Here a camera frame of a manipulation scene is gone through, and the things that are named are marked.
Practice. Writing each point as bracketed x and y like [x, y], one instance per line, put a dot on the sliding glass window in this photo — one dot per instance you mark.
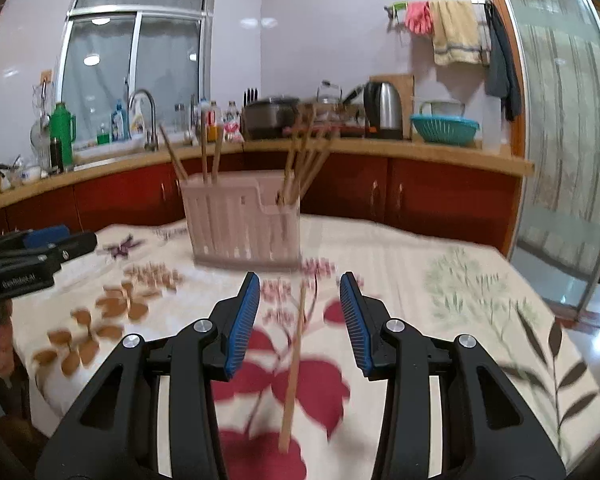
[170, 60]

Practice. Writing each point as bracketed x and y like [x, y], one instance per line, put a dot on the yellow striped towel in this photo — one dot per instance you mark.
[455, 30]

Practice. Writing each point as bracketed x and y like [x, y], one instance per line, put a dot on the wooden countertop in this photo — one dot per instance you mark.
[430, 152]

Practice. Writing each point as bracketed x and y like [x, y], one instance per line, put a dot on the dark sauce bottle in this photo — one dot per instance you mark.
[56, 156]

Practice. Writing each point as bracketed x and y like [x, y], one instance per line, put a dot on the wall towel rack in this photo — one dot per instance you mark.
[397, 10]

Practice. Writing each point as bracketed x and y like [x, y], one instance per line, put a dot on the wooden chopstick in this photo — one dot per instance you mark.
[175, 157]
[294, 360]
[218, 152]

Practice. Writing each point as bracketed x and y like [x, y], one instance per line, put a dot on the floral printed tablecloth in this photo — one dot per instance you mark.
[405, 260]

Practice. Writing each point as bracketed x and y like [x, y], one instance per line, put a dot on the group of wooden chopsticks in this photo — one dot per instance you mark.
[305, 160]

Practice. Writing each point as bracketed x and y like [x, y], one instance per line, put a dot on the wooden cutting board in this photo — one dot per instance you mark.
[407, 90]

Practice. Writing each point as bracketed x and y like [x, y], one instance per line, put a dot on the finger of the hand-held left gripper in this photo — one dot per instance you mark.
[77, 246]
[45, 236]

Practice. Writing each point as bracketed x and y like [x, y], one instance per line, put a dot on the pink perforated utensil holder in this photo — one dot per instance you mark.
[230, 230]

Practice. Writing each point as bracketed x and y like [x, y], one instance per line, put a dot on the blue dish soap bottle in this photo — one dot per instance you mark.
[119, 125]

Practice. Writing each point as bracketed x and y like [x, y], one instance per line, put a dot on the red label bottle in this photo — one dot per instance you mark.
[232, 122]

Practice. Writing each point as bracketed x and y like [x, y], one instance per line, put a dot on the teal plastic colander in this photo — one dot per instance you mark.
[445, 130]

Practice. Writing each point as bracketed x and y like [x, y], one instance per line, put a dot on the dark grey towel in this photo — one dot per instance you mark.
[502, 70]

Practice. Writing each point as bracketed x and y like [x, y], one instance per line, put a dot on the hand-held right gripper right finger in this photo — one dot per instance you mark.
[354, 325]

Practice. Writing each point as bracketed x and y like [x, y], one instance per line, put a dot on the white spray bottle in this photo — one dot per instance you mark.
[137, 120]

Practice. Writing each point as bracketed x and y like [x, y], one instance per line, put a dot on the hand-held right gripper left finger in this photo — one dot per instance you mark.
[242, 325]

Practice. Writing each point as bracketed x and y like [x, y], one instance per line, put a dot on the frosted glass sliding door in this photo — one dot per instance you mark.
[560, 135]

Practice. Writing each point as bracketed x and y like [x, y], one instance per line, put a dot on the steel wok with lid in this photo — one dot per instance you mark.
[330, 97]

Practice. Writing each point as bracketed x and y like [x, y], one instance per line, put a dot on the pink rubber gloves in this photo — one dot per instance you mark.
[420, 17]

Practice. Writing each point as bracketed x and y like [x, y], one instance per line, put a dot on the green thermos jug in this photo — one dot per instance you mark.
[62, 132]

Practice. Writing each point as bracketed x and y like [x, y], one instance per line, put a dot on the steel electric kettle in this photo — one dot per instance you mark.
[385, 110]

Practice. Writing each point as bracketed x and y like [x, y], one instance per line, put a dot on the steel kitchen faucet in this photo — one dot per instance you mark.
[152, 120]

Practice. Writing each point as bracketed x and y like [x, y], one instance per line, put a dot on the small green bottle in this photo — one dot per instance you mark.
[103, 136]

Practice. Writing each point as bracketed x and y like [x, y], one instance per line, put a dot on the red kitchen cabinets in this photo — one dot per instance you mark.
[445, 195]

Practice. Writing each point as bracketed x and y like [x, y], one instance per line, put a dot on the white enamel pot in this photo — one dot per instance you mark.
[442, 108]

